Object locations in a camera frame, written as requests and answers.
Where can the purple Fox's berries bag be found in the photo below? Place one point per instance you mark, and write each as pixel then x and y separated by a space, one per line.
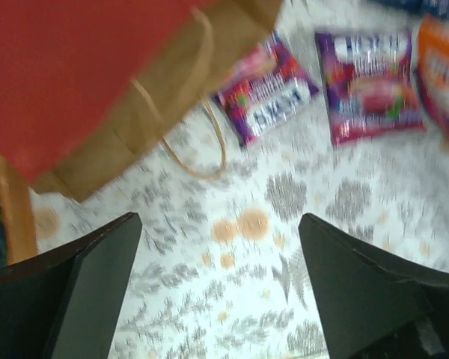
pixel 367 83
pixel 264 89

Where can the blue Doritos chip bag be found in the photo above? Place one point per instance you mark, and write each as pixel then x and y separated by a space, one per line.
pixel 436 8

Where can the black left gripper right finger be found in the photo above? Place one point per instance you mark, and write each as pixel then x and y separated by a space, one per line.
pixel 373 304

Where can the red paper bag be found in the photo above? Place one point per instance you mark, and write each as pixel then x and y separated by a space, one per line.
pixel 88 87

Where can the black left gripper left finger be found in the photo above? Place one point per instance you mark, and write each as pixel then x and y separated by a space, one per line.
pixel 65 303

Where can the wooden tray box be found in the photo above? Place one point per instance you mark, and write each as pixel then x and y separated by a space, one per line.
pixel 18 240

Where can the floral patterned table mat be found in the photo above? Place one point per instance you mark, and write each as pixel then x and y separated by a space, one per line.
pixel 220 271

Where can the orange Fox's fruits candy bag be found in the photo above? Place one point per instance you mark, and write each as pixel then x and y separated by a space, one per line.
pixel 433 71

